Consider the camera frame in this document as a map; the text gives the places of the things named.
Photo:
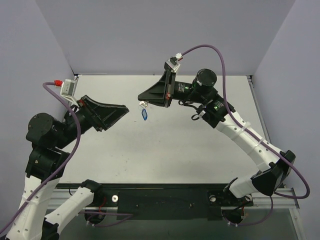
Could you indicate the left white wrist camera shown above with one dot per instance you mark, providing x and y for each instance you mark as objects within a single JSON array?
[{"x": 67, "y": 89}]

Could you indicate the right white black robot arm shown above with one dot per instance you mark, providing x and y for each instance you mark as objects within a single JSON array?
[{"x": 202, "y": 96}]

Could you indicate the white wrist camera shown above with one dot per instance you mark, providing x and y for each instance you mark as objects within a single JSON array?
[
  {"x": 67, "y": 89},
  {"x": 172, "y": 64}
]

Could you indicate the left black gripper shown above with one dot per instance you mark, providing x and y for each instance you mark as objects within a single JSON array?
[{"x": 89, "y": 113}]

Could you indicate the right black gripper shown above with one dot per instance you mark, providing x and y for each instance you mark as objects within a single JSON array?
[{"x": 170, "y": 88}]

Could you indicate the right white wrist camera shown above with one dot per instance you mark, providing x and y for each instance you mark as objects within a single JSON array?
[{"x": 172, "y": 64}]

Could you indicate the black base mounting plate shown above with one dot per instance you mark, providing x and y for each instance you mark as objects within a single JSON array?
[{"x": 171, "y": 201}]

